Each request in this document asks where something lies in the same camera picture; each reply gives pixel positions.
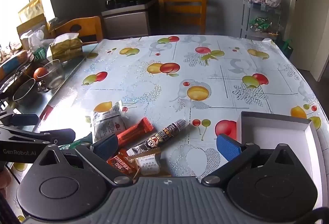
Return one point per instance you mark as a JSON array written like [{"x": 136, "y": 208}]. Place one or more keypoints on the white door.
[{"x": 316, "y": 34}]

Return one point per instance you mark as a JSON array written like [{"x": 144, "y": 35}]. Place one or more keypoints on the clear glass cup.
[{"x": 55, "y": 75}]

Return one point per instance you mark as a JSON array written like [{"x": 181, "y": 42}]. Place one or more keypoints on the person's left hand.
[{"x": 4, "y": 179}]

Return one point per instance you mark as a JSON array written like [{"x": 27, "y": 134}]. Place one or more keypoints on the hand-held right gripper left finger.
[{"x": 105, "y": 147}]

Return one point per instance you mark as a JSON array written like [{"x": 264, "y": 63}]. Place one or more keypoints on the orange-red snack bar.
[{"x": 136, "y": 129}]

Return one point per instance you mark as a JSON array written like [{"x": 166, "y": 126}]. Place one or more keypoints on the small orange snack packet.
[{"x": 120, "y": 162}]

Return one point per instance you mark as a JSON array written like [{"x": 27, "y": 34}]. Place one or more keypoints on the dark cartoon snack stick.
[{"x": 159, "y": 138}]

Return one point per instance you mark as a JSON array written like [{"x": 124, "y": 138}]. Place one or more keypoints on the yellow paper bag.
[{"x": 30, "y": 9}]

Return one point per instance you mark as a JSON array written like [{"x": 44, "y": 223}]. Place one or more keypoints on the orange fruit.
[{"x": 39, "y": 73}]

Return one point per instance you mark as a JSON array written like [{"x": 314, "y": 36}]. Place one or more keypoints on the grey storage trolley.
[{"x": 245, "y": 18}]

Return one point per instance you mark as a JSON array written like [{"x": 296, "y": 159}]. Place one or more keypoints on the dark green packet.
[{"x": 82, "y": 141}]

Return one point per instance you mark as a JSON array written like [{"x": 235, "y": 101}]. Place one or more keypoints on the black cup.
[{"x": 111, "y": 3}]

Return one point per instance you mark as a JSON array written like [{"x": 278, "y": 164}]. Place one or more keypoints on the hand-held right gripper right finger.
[{"x": 227, "y": 148}]

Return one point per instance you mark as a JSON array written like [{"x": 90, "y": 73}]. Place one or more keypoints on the fruit print tablecloth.
[{"x": 180, "y": 59}]

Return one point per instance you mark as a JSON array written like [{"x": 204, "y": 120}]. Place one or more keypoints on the orange and blue packet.
[{"x": 14, "y": 59}]

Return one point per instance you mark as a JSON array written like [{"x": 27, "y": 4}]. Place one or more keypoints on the wooden chair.
[
  {"x": 180, "y": 10},
  {"x": 88, "y": 25}
]

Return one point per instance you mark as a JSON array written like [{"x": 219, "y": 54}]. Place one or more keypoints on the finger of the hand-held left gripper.
[
  {"x": 60, "y": 134},
  {"x": 23, "y": 119}
]

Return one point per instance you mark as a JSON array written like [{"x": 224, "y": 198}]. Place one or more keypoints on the silver snack packet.
[{"x": 108, "y": 121}]

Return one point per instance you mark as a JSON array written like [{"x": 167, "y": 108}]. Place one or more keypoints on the brown paper bag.
[{"x": 30, "y": 26}]

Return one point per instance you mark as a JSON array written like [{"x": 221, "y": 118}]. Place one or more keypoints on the white cardboard box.
[{"x": 272, "y": 131}]

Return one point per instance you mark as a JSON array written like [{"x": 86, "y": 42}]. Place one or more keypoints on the clear pastry packet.
[{"x": 149, "y": 166}]

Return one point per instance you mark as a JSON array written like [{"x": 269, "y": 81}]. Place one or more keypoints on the gold tissue pack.
[{"x": 65, "y": 48}]

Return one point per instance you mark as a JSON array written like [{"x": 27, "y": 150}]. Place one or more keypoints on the pile of green candies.
[{"x": 259, "y": 23}]

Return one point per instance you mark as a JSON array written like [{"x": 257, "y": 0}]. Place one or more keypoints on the green shopping bag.
[{"x": 286, "y": 48}]

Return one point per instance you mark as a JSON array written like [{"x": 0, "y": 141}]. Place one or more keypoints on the grey cabinet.
[{"x": 126, "y": 23}]

